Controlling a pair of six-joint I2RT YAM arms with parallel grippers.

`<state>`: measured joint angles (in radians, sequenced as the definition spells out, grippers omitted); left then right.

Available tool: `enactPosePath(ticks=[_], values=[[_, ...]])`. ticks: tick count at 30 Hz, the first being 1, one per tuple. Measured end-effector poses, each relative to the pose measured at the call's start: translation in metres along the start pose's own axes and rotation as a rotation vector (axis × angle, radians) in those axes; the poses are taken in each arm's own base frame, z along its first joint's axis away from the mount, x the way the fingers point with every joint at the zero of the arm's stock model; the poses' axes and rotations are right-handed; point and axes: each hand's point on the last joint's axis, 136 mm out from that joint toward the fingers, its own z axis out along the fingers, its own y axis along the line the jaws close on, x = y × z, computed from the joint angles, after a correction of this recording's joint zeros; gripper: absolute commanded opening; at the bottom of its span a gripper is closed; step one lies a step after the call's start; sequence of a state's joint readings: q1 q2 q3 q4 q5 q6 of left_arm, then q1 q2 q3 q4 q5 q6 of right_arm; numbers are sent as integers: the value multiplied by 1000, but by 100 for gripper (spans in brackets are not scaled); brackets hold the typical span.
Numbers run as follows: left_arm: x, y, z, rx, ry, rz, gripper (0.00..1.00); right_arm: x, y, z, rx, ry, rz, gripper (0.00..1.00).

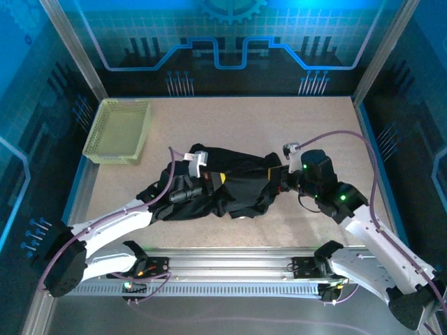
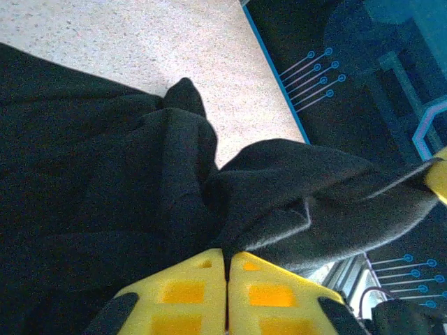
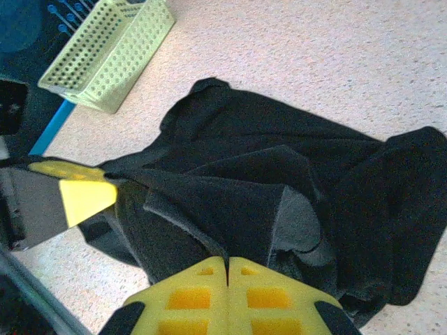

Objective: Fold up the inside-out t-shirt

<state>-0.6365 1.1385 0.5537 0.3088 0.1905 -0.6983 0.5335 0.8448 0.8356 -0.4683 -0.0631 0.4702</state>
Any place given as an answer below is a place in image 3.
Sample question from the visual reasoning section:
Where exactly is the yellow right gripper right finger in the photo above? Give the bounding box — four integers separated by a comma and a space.
227, 257, 362, 335

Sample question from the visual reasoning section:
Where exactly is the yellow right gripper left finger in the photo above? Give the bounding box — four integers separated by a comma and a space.
97, 257, 228, 335

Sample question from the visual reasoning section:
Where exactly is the black t-shirt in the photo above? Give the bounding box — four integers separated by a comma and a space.
78, 78, 447, 329

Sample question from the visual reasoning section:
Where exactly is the blue table edge strip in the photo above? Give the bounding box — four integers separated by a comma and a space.
29, 100, 76, 156

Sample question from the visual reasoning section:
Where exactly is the pale green perforated basket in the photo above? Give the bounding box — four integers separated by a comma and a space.
37, 0, 176, 114

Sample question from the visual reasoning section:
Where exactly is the aluminium mounting rail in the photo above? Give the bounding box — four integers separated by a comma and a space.
0, 244, 94, 335

